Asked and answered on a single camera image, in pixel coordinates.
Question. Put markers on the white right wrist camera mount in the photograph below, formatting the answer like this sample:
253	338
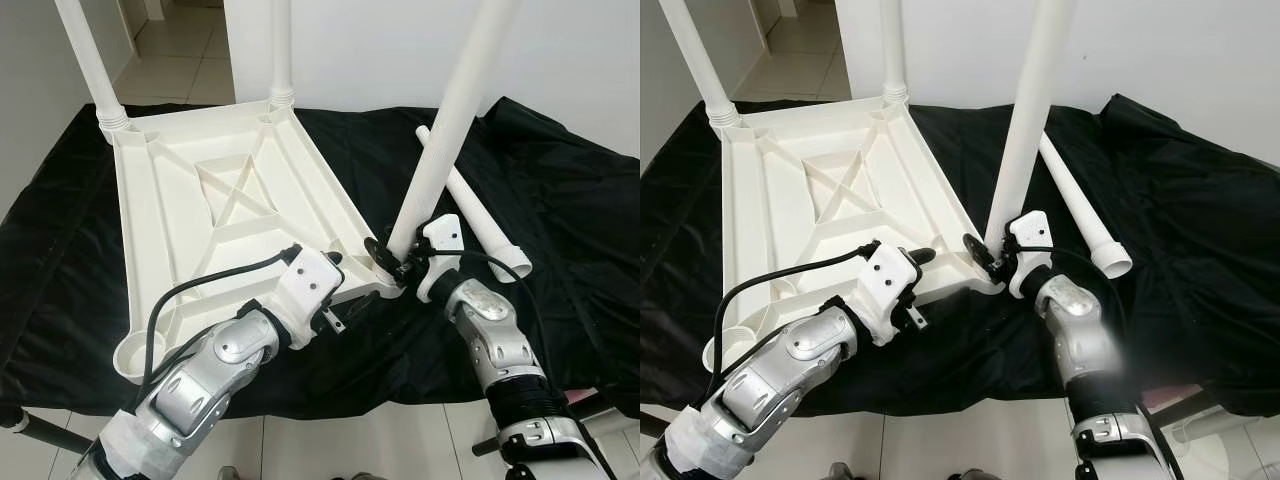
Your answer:
1030	240
440	245

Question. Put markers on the black table cloth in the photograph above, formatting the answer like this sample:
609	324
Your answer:
1200	230
580	230

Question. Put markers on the white plastic table top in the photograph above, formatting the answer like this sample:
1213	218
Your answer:
160	220
770	220

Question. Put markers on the black metal rod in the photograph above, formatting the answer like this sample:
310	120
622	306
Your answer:
652	423
55	435

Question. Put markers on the black metal bar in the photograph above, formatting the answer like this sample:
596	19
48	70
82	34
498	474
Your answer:
595	398
1190	412

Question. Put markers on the white plastic table leg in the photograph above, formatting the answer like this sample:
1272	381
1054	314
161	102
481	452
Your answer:
480	215
282	50
90	60
1035	110
1085	215
455	110
893	50
700	60

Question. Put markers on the pink plastic object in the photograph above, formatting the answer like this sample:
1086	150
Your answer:
1170	394
588	392

